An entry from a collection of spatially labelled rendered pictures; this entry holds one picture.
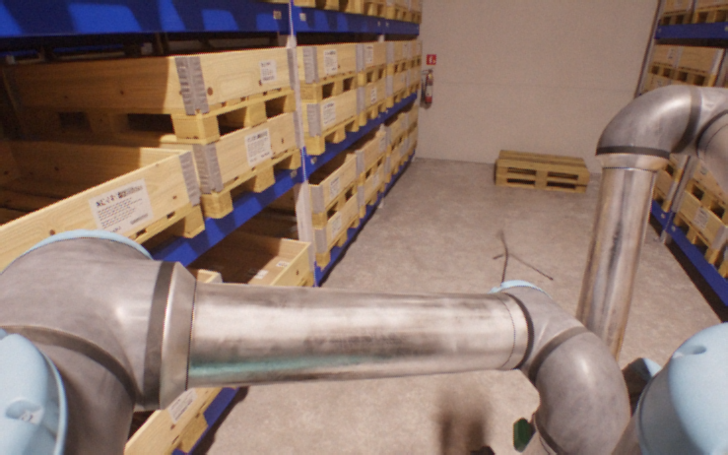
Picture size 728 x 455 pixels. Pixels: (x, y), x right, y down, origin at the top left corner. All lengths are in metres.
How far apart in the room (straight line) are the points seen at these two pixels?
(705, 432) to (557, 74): 6.10
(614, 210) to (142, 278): 0.70
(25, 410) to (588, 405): 0.54
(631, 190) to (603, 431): 0.39
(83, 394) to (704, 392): 0.37
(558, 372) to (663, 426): 0.31
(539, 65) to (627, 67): 1.16
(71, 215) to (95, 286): 0.93
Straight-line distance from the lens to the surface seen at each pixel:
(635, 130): 0.75
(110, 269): 0.40
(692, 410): 0.26
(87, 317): 0.36
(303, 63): 2.49
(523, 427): 1.15
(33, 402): 0.26
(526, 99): 6.27
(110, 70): 1.92
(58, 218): 1.29
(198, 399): 1.94
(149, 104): 1.80
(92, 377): 0.33
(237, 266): 2.71
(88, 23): 1.43
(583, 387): 0.56
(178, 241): 1.67
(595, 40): 6.33
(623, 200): 0.75
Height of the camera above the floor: 1.89
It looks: 28 degrees down
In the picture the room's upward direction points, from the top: 1 degrees counter-clockwise
